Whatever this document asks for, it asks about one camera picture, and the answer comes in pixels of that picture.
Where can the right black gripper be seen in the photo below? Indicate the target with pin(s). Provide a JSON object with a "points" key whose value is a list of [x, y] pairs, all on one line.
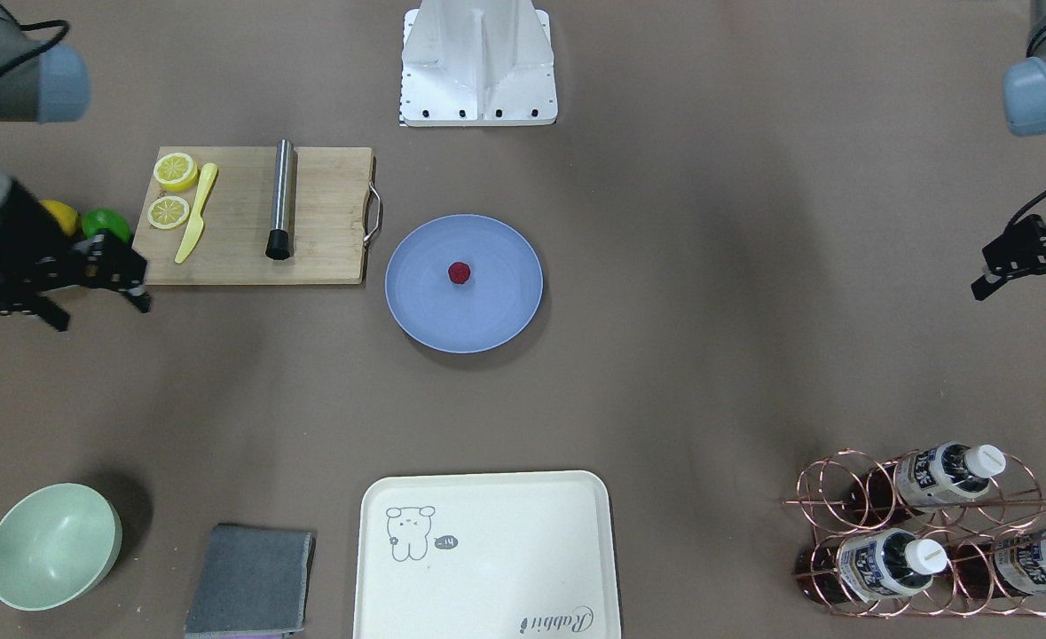
{"points": [[19, 232]]}

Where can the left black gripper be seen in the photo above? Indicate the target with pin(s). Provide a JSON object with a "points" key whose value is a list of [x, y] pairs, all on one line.
{"points": [[1022, 252]]}

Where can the red strawberry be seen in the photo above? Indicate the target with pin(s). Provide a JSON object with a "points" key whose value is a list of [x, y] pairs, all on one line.
{"points": [[459, 273]]}

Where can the blue plate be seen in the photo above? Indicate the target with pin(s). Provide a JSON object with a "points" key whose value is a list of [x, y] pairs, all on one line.
{"points": [[501, 298]]}

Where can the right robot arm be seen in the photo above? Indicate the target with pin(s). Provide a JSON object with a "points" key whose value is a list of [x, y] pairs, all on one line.
{"points": [[44, 80]]}

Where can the green lime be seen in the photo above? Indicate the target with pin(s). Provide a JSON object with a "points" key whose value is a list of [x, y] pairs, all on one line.
{"points": [[100, 220]]}

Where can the lemon half slice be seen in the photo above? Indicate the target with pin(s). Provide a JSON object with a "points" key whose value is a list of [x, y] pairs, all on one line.
{"points": [[175, 172], [168, 213]]}

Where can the wooden cutting board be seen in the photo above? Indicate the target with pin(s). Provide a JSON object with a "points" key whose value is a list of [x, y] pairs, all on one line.
{"points": [[332, 222]]}

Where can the yellow plastic knife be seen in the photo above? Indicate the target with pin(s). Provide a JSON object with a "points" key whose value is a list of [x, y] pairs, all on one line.
{"points": [[195, 224]]}

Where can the metal cylinder tool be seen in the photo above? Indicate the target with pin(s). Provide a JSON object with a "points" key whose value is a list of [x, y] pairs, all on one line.
{"points": [[281, 239]]}

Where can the bottle with white cap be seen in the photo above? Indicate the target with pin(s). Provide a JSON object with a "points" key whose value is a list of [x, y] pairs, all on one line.
{"points": [[945, 475]]}

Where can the green bowl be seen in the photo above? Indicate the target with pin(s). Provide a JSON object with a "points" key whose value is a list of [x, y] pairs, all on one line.
{"points": [[56, 545]]}

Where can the grey folded cloth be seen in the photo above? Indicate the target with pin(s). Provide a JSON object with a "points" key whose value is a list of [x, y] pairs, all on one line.
{"points": [[253, 584]]}

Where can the cream rabbit tray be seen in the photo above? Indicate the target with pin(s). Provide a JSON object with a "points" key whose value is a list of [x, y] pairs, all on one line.
{"points": [[488, 555]]}

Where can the copper wire bottle rack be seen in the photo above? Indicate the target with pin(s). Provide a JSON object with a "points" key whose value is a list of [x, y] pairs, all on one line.
{"points": [[834, 495]]}

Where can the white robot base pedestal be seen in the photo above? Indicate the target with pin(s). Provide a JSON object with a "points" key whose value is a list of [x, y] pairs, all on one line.
{"points": [[477, 64]]}

